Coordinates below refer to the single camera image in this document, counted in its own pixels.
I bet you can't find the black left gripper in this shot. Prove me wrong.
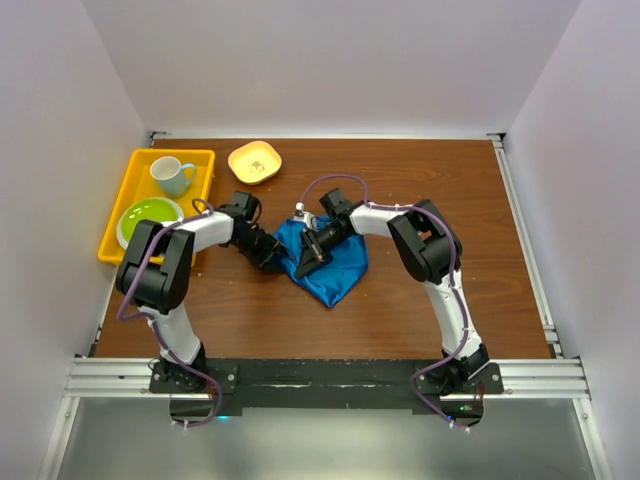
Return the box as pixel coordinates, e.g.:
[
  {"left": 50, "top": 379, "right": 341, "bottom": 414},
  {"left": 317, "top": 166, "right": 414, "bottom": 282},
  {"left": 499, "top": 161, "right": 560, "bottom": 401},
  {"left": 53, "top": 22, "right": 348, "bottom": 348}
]
[{"left": 230, "top": 227, "right": 288, "bottom": 273}]

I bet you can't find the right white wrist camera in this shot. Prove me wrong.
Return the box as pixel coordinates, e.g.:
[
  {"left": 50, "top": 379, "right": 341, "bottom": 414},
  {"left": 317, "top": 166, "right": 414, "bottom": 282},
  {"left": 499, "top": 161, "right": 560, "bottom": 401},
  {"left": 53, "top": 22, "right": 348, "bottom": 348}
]
[{"left": 293, "top": 202, "right": 315, "bottom": 228}]

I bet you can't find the blue cloth napkin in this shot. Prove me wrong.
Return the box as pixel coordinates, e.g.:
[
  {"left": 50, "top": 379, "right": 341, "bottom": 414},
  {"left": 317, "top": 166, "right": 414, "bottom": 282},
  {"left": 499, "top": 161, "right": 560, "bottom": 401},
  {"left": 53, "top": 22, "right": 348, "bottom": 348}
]
[{"left": 274, "top": 219, "right": 369, "bottom": 308}]

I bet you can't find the yellow plastic tray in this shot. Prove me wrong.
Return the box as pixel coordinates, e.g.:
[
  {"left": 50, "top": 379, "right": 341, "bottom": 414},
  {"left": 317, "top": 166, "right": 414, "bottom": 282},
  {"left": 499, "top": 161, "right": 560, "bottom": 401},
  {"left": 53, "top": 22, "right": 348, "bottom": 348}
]
[{"left": 97, "top": 149, "right": 215, "bottom": 265}]

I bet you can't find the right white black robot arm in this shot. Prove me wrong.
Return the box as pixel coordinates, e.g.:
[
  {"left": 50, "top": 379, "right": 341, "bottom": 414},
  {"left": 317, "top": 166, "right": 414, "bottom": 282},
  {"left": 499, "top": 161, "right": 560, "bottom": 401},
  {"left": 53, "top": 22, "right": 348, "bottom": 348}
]
[{"left": 293, "top": 188, "right": 489, "bottom": 394}]

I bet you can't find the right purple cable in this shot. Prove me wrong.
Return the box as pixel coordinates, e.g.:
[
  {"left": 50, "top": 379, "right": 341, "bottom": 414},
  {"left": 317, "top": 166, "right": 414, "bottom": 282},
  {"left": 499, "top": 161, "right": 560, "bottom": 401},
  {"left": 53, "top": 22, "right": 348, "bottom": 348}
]
[{"left": 302, "top": 173, "right": 471, "bottom": 434}]

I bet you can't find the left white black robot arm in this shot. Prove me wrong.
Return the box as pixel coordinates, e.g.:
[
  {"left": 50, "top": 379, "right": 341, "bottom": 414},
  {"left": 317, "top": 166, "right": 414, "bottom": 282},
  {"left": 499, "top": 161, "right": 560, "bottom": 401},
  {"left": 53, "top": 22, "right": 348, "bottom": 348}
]
[{"left": 116, "top": 191, "right": 289, "bottom": 392}]

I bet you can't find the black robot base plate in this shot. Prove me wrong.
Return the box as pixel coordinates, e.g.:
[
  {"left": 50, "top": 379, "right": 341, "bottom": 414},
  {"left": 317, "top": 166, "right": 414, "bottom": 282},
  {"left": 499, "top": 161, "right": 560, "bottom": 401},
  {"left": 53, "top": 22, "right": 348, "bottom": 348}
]
[{"left": 148, "top": 357, "right": 505, "bottom": 419}]

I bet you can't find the yellow square bowl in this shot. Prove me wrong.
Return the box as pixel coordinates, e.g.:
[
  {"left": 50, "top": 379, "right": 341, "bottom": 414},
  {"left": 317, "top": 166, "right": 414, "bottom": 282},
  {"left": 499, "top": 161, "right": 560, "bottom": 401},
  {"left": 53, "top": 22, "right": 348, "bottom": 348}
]
[{"left": 227, "top": 140, "right": 282, "bottom": 185}]

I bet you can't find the green plate white rim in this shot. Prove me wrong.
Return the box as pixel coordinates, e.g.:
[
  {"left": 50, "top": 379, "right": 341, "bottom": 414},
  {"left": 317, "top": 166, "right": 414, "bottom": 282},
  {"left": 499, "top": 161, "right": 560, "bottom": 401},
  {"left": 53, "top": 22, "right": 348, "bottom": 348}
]
[{"left": 116, "top": 197, "right": 184, "bottom": 249}]

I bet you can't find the light blue ceramic mug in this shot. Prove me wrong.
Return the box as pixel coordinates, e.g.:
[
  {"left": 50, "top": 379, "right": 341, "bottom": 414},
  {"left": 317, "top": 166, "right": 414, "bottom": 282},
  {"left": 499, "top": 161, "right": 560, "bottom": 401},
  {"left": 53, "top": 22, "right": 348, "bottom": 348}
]
[{"left": 150, "top": 156, "right": 197, "bottom": 198}]

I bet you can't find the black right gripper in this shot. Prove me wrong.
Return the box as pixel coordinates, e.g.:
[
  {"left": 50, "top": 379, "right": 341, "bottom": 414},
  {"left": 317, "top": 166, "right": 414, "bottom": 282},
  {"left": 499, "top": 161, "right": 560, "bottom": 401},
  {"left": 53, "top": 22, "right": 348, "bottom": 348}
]
[{"left": 298, "top": 224, "right": 350, "bottom": 281}]

